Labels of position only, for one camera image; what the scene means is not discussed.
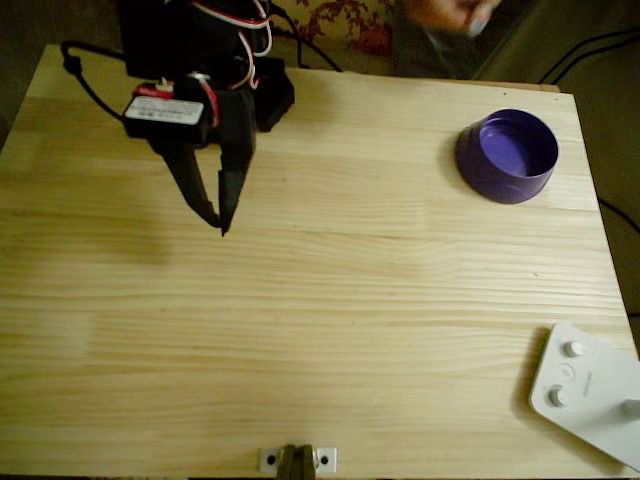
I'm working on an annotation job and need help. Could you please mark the black cable pair on floor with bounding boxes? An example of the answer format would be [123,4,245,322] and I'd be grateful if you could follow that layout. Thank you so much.
[536,27,640,87]

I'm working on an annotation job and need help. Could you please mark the purple plastic bowl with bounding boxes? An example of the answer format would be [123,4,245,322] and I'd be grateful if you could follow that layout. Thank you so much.
[454,108,560,206]

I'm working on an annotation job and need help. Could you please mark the floral patterned cushion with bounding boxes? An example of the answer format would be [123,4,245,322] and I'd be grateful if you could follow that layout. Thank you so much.
[272,0,402,77]

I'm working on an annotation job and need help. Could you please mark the grey green sleeved forearm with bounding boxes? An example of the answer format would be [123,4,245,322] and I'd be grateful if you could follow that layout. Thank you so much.
[394,17,484,80]

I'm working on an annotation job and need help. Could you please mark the red white servo wires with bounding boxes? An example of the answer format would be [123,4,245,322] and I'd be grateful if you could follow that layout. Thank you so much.
[191,0,274,92]

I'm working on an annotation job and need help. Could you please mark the silver metal bracket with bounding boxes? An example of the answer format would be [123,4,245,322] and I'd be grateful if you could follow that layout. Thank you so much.
[257,446,338,474]

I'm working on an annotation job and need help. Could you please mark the dark camera stand clamp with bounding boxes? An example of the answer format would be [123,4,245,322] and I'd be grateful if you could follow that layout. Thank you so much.
[277,443,319,480]

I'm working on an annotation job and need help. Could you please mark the black plug cable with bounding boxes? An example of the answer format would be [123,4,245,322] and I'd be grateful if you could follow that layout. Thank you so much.
[269,1,307,70]
[272,27,344,74]

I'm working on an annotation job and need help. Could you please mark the black cable beside table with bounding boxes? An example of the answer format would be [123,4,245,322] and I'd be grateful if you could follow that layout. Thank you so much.
[596,196,640,236]

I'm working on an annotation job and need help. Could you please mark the thin black cable with knot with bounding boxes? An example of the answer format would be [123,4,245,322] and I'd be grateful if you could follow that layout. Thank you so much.
[60,40,127,122]

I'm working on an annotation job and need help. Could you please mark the person's bare hand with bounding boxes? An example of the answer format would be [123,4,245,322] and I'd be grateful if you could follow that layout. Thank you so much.
[399,0,504,40]

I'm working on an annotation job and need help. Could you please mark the white lamp base with knobs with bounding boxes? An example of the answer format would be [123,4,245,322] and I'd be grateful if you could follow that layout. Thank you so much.
[528,321,640,472]

